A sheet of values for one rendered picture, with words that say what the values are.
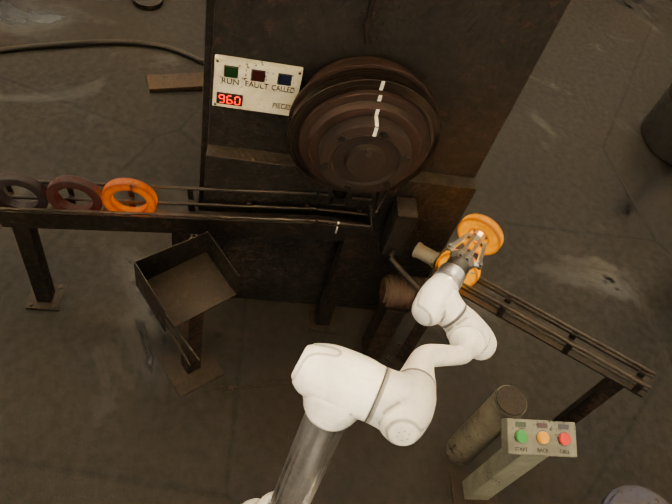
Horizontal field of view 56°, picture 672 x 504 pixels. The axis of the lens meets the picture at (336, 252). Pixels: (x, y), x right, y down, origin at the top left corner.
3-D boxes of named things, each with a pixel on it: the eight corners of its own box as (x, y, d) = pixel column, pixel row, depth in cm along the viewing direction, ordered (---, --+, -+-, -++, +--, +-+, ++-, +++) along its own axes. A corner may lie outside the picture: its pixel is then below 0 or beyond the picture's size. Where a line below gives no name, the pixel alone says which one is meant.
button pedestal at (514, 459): (442, 469, 253) (505, 409, 205) (498, 472, 257) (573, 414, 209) (447, 511, 244) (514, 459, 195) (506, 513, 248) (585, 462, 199)
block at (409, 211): (378, 233, 246) (395, 193, 227) (398, 235, 247) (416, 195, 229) (380, 255, 240) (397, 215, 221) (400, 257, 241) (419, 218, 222)
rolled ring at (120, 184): (89, 192, 212) (91, 185, 214) (122, 224, 226) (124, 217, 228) (136, 178, 207) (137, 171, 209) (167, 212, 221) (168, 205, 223)
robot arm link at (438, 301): (423, 276, 198) (451, 306, 199) (398, 310, 189) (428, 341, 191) (444, 266, 189) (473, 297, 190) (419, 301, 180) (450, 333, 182)
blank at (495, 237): (466, 205, 207) (461, 211, 205) (510, 226, 202) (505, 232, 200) (457, 236, 219) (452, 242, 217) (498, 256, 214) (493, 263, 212)
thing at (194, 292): (143, 363, 255) (133, 261, 198) (201, 335, 267) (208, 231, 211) (167, 404, 247) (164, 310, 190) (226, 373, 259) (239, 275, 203)
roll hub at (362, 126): (311, 176, 200) (327, 108, 178) (396, 187, 204) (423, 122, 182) (311, 189, 196) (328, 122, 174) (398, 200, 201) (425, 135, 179)
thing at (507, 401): (443, 435, 262) (492, 382, 221) (470, 437, 264) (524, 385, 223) (447, 464, 255) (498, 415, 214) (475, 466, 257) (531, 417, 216)
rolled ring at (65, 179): (92, 181, 208) (95, 173, 210) (36, 182, 208) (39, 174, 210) (109, 217, 223) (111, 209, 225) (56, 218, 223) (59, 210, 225)
